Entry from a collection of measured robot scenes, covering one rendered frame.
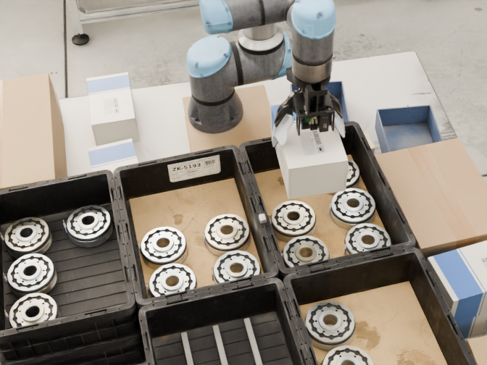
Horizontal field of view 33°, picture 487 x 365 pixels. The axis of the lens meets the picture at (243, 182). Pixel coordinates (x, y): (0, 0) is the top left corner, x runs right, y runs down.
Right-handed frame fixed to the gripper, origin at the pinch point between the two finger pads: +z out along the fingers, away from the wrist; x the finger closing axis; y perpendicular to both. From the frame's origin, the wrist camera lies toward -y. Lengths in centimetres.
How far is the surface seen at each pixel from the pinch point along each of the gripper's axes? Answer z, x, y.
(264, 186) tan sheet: 27.9, -7.2, -13.3
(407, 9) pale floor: 112, 89, -184
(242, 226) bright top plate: 24.9, -14.7, 0.4
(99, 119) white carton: 32, -47, -50
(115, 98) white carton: 32, -42, -58
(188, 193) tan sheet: 28.0, -25.8, -14.8
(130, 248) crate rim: 17.8, -39.9, 7.7
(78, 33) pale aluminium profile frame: 108, -64, -192
